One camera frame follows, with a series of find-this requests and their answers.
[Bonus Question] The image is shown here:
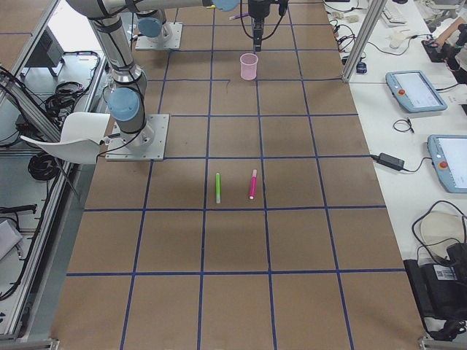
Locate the blue teach pendant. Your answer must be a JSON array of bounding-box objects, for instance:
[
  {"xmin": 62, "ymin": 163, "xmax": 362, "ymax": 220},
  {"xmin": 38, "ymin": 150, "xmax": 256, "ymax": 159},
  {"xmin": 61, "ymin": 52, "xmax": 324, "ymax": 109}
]
[
  {"xmin": 385, "ymin": 70, "xmax": 447, "ymax": 113},
  {"xmin": 428, "ymin": 135, "xmax": 466, "ymax": 193}
]

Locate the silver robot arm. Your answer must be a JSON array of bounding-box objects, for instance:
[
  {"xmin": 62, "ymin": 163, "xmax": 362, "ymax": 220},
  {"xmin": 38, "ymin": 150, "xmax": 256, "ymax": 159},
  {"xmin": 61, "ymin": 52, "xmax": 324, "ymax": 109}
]
[
  {"xmin": 136, "ymin": 9, "xmax": 175, "ymax": 50},
  {"xmin": 68, "ymin": 1, "xmax": 243, "ymax": 147}
]

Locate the aluminium frame post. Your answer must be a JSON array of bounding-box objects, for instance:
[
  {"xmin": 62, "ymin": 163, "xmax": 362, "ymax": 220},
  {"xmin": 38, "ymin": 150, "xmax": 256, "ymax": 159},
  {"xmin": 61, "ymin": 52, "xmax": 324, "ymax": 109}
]
[{"xmin": 341, "ymin": 0, "xmax": 387, "ymax": 83}]

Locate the white plastic chair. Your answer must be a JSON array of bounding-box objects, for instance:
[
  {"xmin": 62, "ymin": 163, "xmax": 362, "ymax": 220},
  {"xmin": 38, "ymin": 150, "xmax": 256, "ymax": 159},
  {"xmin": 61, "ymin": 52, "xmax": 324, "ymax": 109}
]
[{"xmin": 21, "ymin": 112, "xmax": 110, "ymax": 165}]

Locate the purple marker pen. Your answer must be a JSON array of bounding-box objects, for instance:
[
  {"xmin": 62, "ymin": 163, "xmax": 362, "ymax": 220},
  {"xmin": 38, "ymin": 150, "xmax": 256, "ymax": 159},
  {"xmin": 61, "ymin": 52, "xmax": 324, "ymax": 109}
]
[{"xmin": 229, "ymin": 13, "xmax": 249, "ymax": 20}]

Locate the black power adapter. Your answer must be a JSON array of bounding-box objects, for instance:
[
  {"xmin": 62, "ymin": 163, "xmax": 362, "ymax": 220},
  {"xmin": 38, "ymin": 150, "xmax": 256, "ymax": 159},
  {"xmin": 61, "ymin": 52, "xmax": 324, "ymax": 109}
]
[{"xmin": 378, "ymin": 152, "xmax": 404, "ymax": 171}]

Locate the pink mesh cup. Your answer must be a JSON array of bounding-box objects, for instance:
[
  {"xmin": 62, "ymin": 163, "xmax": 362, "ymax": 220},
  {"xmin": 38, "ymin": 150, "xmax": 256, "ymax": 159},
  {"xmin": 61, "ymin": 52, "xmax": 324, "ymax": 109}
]
[{"xmin": 239, "ymin": 52, "xmax": 258, "ymax": 81}]

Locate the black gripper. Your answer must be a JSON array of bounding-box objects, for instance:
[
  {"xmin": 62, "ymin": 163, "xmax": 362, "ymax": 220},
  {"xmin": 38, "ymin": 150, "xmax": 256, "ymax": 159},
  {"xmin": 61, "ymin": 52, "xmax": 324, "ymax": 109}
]
[{"xmin": 247, "ymin": 0, "xmax": 271, "ymax": 51}]

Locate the pink marker pen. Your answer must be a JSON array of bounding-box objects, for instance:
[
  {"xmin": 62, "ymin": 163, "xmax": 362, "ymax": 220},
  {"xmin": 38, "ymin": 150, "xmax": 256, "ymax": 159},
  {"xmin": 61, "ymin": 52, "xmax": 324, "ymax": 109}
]
[{"xmin": 249, "ymin": 169, "xmax": 258, "ymax": 200}]

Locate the far blue teach pendant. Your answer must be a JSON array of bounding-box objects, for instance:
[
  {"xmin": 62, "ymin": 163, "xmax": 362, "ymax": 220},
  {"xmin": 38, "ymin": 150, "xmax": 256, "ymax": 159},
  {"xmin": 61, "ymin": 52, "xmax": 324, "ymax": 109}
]
[{"xmin": 385, "ymin": 70, "xmax": 447, "ymax": 113}]

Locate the near blue teach pendant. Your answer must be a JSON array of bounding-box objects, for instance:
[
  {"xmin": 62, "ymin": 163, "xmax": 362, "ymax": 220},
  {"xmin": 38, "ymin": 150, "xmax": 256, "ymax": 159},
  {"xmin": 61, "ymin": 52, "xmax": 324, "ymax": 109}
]
[{"xmin": 428, "ymin": 135, "xmax": 466, "ymax": 193}]

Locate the green marker pen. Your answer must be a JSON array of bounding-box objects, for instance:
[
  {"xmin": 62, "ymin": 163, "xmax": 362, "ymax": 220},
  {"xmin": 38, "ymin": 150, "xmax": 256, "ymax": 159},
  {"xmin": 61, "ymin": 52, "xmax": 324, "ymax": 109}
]
[{"xmin": 215, "ymin": 172, "xmax": 221, "ymax": 204}]

